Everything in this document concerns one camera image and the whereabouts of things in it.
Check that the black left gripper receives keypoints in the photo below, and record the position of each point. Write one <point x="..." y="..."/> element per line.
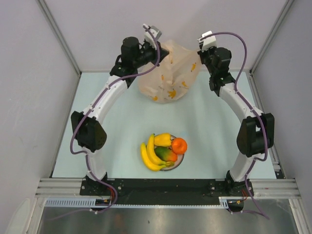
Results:
<point x="163" y="53"/>

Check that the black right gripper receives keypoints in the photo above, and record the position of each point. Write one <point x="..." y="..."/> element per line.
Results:
<point x="202" y="53"/>

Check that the translucent orange plastic bag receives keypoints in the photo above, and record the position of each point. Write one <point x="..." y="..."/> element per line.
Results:
<point x="174" y="76"/>

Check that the yellow fake bell pepper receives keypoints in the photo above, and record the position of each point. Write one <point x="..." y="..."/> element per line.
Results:
<point x="163" y="140"/>

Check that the orange fake tangerine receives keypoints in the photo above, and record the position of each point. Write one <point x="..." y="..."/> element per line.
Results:
<point x="179" y="146"/>

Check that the green orange fake mango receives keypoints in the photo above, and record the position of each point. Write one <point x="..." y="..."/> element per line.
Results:
<point x="165" y="154"/>

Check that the yellow fake banana bunch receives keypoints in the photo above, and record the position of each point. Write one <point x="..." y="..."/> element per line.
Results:
<point x="150" y="159"/>

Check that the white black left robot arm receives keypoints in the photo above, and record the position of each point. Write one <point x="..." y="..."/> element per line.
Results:
<point x="88" y="134"/>

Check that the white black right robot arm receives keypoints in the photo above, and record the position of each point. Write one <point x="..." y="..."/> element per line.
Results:
<point x="256" y="132"/>

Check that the round printed plate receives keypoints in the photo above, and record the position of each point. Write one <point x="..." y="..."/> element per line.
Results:
<point x="179" y="160"/>

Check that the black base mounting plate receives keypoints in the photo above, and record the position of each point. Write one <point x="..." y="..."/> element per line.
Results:
<point x="123" y="186"/>

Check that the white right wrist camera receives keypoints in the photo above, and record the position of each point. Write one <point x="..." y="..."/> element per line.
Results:
<point x="206" y="41"/>

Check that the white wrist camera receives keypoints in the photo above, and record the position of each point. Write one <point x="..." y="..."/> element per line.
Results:
<point x="151" y="35"/>
<point x="206" y="41"/>

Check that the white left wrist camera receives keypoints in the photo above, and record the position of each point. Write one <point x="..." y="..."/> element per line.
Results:
<point x="151" y="35"/>

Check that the aluminium frame post right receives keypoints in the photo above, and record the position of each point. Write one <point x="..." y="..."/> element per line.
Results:
<point x="277" y="24"/>

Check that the aluminium frame post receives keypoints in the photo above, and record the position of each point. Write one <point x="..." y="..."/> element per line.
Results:
<point x="59" y="35"/>
<point x="277" y="24"/>

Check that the aluminium frame post left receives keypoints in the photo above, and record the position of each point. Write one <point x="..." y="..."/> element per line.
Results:
<point x="59" y="35"/>

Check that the aluminium front rail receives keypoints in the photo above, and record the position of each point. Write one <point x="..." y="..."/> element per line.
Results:
<point x="260" y="188"/>

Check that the white slotted cable duct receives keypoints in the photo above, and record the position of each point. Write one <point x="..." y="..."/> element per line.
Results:
<point x="77" y="202"/>

